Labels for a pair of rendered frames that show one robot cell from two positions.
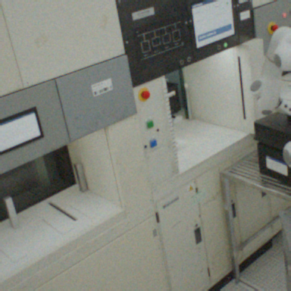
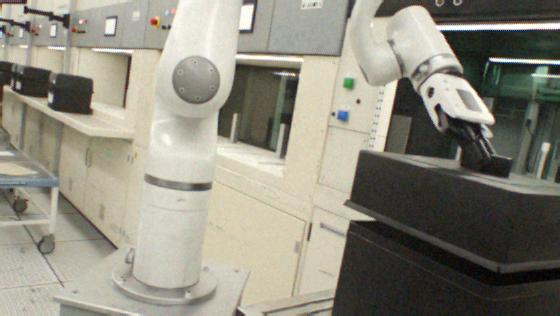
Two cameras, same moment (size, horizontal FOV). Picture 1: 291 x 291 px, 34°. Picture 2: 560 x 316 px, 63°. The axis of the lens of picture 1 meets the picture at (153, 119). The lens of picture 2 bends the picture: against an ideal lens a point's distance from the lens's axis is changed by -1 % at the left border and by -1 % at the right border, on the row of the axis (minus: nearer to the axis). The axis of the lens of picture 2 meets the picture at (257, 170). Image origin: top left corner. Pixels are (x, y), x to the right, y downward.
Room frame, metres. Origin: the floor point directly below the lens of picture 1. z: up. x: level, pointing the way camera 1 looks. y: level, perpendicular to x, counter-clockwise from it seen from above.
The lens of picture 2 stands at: (1.79, -1.40, 1.11)
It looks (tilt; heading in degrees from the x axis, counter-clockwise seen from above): 9 degrees down; 88
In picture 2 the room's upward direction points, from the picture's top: 9 degrees clockwise
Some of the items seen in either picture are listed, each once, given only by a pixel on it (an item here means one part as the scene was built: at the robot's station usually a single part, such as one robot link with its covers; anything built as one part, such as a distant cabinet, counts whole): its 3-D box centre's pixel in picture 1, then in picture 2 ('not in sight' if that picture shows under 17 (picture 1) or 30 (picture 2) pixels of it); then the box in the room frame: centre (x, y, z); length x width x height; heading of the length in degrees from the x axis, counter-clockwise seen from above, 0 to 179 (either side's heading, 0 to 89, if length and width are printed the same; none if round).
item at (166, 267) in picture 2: not in sight; (171, 232); (1.68, -0.61, 0.85); 0.19 x 0.19 x 0.18
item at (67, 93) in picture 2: not in sight; (69, 92); (0.46, 1.91, 0.93); 0.30 x 0.28 x 0.26; 124
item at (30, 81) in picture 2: not in sight; (33, 81); (-0.26, 2.86, 0.93); 0.30 x 0.28 x 0.26; 130
